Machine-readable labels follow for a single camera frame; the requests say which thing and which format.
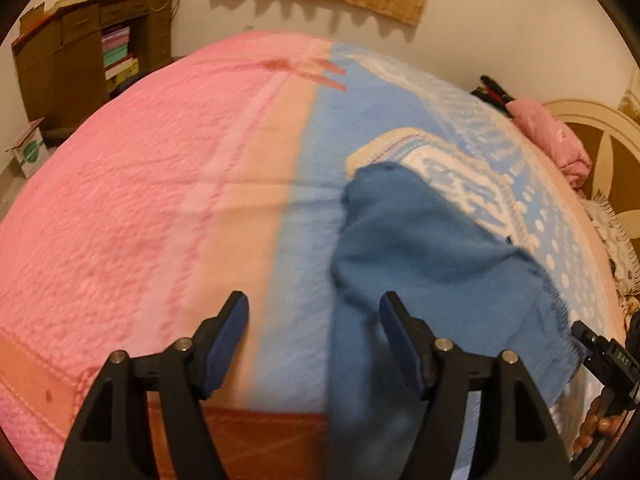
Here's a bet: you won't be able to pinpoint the pink pillow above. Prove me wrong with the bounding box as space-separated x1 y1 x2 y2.
506 100 594 189

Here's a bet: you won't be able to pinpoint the stack of colourful books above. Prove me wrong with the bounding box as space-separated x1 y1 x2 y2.
101 26 139 82

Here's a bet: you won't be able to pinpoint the white patterned fringed cloth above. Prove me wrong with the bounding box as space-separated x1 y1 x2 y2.
581 189 640 307

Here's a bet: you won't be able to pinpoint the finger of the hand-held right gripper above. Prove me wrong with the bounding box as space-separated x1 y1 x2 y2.
571 320 610 362

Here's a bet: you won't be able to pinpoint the person's right hand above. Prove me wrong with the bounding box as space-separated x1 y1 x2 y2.
571 396 627 457

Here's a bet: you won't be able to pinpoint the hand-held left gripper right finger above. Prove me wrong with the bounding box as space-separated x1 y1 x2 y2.
379 290 574 480

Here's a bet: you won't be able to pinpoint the dark cloth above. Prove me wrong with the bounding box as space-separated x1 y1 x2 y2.
470 75 517 119

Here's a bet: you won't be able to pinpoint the cream wooden headboard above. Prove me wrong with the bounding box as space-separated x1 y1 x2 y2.
541 72 640 241

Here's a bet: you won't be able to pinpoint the blue pants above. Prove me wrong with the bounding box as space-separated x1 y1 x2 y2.
325 161 585 480

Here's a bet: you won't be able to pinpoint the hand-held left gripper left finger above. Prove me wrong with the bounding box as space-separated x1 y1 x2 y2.
55 290 250 480

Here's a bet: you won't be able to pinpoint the brown wooden desk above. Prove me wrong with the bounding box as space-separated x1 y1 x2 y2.
11 0 179 142

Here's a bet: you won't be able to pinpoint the cardboard box with green print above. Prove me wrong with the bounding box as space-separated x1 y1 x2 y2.
5 117 51 180

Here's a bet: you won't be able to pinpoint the pink and blue blanket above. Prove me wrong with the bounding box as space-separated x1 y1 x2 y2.
0 30 632 480

